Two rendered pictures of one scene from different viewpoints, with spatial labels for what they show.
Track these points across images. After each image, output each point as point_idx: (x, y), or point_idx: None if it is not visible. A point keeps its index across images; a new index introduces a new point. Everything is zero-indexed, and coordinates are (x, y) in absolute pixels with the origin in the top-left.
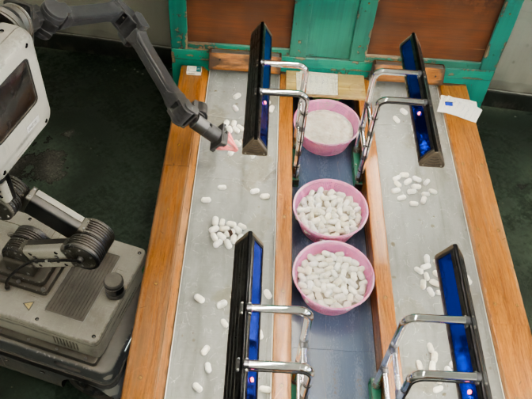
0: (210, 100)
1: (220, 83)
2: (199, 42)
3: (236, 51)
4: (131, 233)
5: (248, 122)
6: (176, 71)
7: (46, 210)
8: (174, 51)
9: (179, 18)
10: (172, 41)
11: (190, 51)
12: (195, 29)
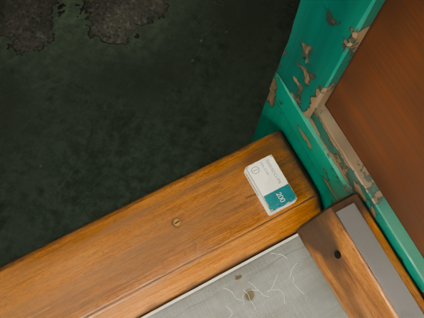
0: (192, 309)
1: (293, 288)
2: (347, 146)
3: (408, 295)
4: (61, 228)
5: None
6: (268, 125)
7: None
8: (279, 86)
9: (326, 28)
10: (283, 60)
11: (310, 132)
12: (359, 109)
